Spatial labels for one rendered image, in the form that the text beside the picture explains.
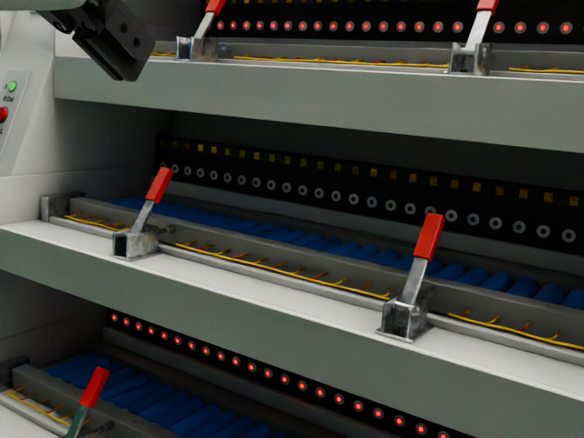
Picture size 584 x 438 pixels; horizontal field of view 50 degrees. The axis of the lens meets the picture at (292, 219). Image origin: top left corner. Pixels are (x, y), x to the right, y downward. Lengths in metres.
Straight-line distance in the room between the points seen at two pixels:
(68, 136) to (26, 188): 0.08
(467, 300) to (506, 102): 0.14
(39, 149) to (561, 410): 0.57
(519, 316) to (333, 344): 0.13
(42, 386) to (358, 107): 0.43
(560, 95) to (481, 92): 0.05
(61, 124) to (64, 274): 0.19
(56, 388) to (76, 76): 0.32
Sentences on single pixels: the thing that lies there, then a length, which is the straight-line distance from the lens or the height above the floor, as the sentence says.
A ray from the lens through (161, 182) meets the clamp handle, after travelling 0.60.
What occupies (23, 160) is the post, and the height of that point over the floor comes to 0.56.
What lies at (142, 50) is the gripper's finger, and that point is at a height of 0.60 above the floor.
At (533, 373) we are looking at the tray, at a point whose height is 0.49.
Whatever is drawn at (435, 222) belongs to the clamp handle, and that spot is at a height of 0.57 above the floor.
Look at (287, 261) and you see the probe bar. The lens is 0.54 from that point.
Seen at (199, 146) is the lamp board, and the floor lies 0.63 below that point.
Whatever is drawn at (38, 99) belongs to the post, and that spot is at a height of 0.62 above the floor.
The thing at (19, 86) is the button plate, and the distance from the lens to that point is 0.76.
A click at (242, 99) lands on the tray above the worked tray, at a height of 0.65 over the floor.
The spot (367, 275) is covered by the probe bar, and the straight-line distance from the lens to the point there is 0.51.
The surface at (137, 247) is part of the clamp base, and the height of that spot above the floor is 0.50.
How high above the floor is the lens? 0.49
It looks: 8 degrees up
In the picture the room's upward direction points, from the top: 16 degrees clockwise
